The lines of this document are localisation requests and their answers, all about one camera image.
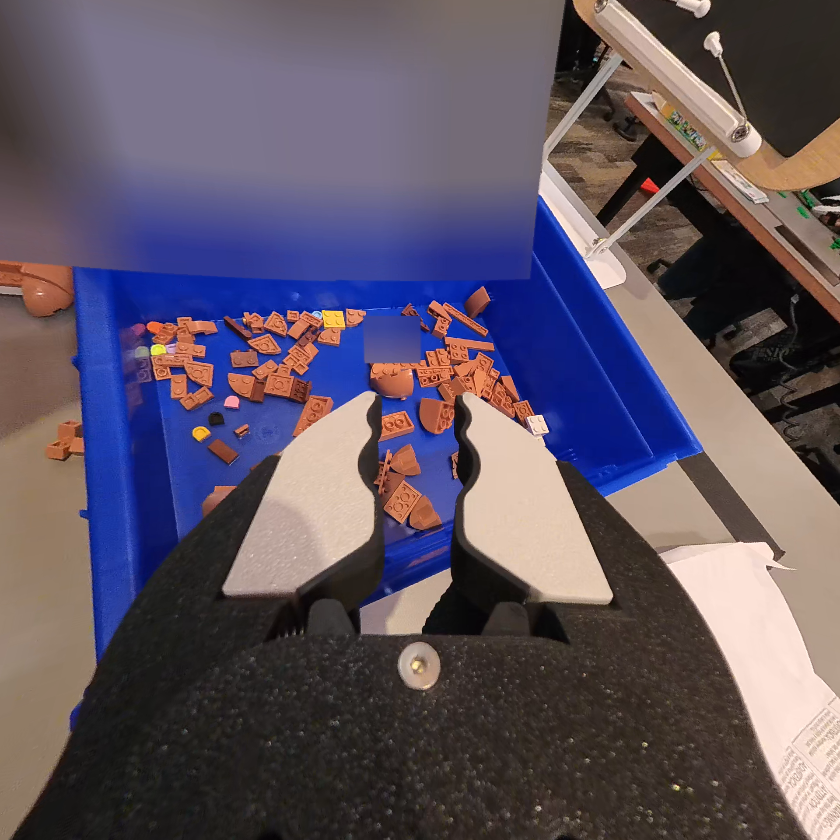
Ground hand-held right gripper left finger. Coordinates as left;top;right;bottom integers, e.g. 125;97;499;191
222;391;387;610

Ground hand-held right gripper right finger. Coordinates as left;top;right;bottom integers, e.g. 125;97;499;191
450;392;616;610

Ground pile of brown lego pieces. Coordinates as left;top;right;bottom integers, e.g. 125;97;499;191
131;285;553;534

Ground blue plastic bin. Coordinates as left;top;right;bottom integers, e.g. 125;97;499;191
71;193;704;731

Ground brown lego assembly white plates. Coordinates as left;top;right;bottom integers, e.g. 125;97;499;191
0;260;75;319

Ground black tape strip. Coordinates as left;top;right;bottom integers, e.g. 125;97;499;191
679;453;786;563

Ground white printed paper sheet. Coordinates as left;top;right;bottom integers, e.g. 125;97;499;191
656;541;840;840

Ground wooden background desk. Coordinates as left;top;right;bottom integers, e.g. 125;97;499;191
597;92;840;324

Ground white booklet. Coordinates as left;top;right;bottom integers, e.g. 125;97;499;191
712;159;770;206

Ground green printed box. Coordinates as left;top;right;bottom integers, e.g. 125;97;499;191
656;92;719;158

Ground black panel wooden rim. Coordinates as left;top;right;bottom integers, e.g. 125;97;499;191
617;0;840;193

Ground small brown lego bracket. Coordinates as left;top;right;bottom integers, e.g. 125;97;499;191
45;420;86;462

